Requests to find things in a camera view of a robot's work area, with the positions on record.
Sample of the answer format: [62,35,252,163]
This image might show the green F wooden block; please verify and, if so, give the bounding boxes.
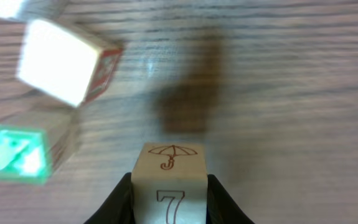
[0,111,79,184]

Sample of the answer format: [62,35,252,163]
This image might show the wooden block blue edge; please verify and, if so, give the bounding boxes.
[0,0,25,19]

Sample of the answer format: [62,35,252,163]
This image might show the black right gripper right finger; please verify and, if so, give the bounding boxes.
[206,174,255,224]

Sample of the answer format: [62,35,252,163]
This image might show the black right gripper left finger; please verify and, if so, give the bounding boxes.
[84,172,135,224]

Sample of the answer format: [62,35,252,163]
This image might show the wooden block red side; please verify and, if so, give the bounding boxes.
[16,19,123,108]

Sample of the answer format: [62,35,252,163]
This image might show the wooden block acorn drawing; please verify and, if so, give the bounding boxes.
[131,142,208,224]

